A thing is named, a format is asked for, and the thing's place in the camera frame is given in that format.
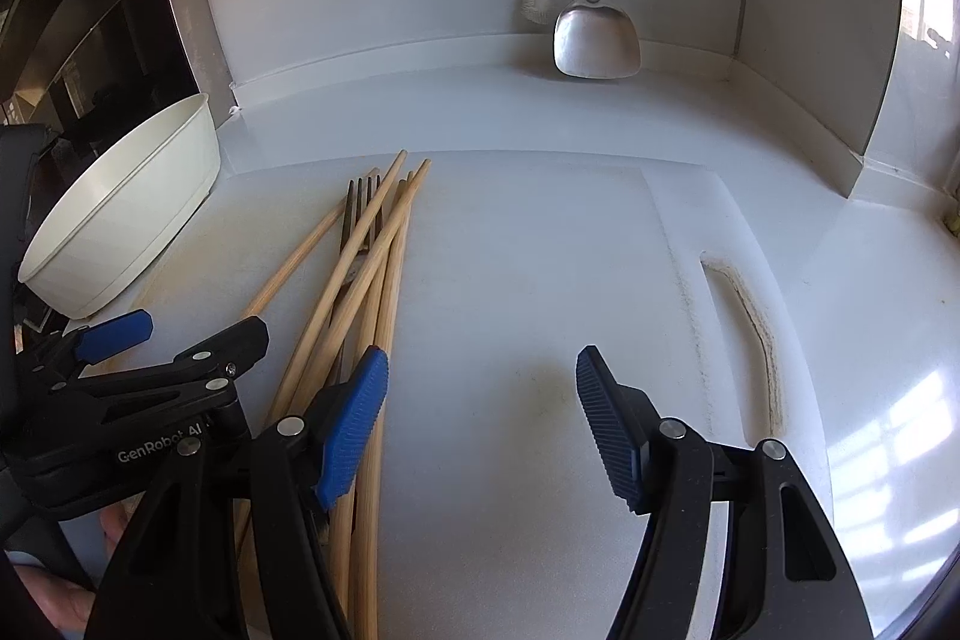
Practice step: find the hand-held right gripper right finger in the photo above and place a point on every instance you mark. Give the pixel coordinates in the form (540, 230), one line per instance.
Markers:
(607, 437)

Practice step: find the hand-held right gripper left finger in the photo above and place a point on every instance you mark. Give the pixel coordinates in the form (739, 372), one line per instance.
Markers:
(352, 430)

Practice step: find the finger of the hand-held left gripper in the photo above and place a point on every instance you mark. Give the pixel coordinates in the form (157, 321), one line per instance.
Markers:
(116, 334)
(232, 344)

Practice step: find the white round bowl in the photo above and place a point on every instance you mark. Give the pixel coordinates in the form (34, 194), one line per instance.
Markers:
(135, 212)

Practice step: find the bundle of wooden chopsticks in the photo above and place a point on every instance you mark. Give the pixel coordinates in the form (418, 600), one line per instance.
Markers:
(390, 310)

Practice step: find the metal fork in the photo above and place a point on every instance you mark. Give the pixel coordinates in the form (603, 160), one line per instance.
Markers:
(354, 239)

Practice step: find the person's left hand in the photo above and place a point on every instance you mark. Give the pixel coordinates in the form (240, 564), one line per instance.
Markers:
(64, 606)

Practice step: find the white cutting board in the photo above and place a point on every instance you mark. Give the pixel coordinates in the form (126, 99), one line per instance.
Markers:
(525, 280)

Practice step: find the stainless range hood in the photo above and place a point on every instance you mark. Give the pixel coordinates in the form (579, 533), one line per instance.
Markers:
(90, 10)

